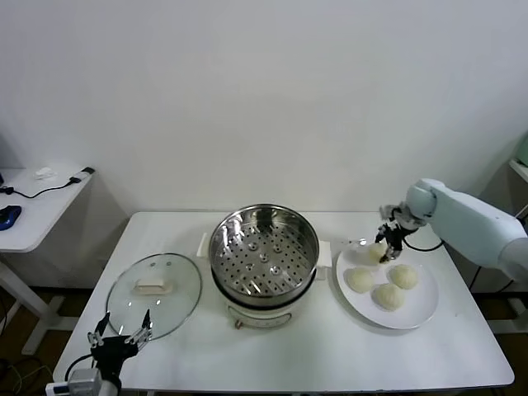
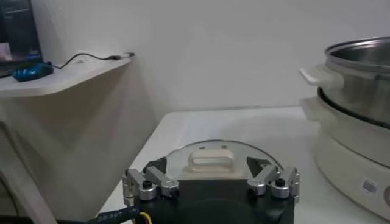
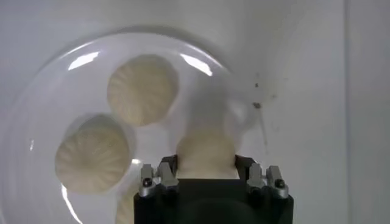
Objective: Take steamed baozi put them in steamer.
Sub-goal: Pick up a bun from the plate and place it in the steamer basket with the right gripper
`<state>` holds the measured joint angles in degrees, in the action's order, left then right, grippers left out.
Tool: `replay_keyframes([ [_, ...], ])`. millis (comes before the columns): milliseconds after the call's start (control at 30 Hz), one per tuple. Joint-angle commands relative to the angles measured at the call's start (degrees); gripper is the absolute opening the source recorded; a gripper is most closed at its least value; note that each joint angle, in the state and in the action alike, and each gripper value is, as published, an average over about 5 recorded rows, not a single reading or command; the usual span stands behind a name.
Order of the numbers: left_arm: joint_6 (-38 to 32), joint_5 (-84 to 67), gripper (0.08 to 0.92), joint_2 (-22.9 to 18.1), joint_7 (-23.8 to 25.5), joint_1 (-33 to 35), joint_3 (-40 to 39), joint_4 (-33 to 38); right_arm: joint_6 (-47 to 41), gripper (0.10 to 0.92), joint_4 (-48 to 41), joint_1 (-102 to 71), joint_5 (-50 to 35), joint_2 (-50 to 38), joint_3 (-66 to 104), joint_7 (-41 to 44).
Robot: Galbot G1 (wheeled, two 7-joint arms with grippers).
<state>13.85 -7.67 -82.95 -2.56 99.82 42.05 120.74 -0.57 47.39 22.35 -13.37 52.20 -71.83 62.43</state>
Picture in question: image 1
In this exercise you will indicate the crumpled white tissue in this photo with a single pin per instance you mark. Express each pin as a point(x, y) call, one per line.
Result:
point(45, 173)

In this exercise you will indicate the blue computer mouse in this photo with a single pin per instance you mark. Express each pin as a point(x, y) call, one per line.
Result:
point(10, 216)

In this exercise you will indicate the pale green container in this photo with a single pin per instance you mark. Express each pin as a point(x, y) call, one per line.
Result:
point(521, 148)

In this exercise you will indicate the white electric cooker pot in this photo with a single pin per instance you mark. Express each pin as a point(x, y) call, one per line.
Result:
point(264, 317)

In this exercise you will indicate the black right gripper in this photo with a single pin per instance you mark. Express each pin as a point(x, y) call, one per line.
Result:
point(395, 233)

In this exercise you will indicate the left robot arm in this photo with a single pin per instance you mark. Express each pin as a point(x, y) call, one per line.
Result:
point(110, 388)

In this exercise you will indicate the white side desk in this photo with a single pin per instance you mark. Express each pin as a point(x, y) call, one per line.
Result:
point(49, 214)

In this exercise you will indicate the white steamed baozi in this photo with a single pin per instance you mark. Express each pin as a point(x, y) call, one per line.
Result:
point(405, 276)
point(376, 253)
point(359, 280)
point(387, 297)

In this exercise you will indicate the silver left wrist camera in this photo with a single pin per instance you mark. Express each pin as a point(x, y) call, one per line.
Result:
point(84, 379)

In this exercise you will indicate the white round plate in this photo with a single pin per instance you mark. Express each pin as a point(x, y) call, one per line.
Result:
point(412, 309)

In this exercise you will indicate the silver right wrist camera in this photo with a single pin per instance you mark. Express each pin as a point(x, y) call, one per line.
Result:
point(387, 211)

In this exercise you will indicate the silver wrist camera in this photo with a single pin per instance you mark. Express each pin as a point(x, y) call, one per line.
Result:
point(84, 379)
point(387, 211)

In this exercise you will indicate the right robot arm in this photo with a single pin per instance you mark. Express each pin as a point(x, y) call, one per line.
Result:
point(466, 218)

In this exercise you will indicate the stainless steel steamer basket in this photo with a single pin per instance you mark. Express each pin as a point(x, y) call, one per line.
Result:
point(264, 264)

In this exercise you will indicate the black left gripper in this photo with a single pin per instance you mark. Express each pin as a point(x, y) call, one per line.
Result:
point(113, 350)

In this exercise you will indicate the grey black adapter dongle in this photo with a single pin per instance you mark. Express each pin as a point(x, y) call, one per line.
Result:
point(87, 171)

